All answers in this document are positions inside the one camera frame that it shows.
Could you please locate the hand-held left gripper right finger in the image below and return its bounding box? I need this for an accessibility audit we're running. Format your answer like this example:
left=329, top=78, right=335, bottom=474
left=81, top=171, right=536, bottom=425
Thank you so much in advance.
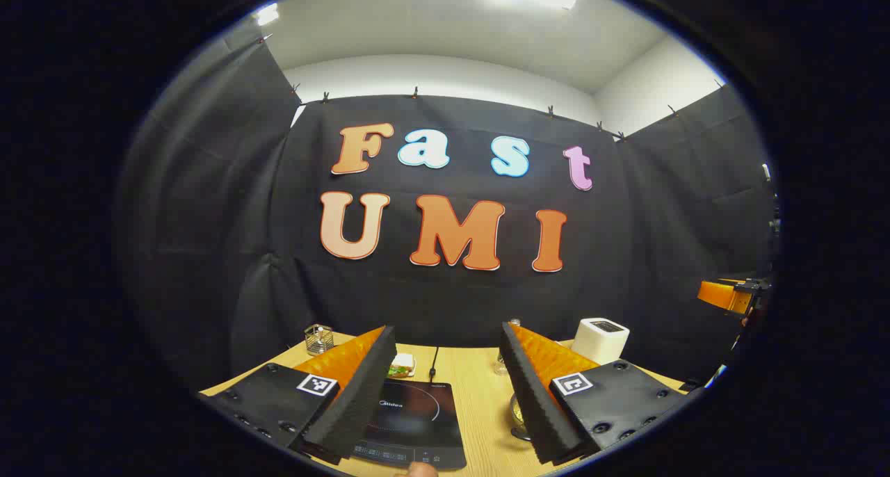
left=499, top=322, right=689, bottom=466

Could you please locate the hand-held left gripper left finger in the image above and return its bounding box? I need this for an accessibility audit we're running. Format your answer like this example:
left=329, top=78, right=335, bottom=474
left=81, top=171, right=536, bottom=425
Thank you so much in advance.
left=198, top=325, right=398, bottom=466

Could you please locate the black induction cooktop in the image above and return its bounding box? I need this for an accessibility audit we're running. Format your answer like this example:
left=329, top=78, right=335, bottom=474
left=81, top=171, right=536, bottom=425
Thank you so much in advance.
left=351, top=380, right=467, bottom=471

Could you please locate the clear plastic water bottle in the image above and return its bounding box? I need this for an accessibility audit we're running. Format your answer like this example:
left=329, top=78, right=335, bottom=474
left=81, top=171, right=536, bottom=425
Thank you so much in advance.
left=495, top=318, right=522, bottom=375

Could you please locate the white toaster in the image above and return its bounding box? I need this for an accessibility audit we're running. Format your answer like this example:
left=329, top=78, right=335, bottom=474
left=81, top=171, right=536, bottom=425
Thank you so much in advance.
left=572, top=317, right=631, bottom=365

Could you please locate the black backdrop cloth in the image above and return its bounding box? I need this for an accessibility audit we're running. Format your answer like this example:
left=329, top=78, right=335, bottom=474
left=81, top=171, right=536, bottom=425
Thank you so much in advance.
left=115, top=18, right=779, bottom=394

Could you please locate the wire mesh utensil basket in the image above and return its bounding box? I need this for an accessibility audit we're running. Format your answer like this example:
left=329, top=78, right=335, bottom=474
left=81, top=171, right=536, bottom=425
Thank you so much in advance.
left=305, top=324, right=334, bottom=356

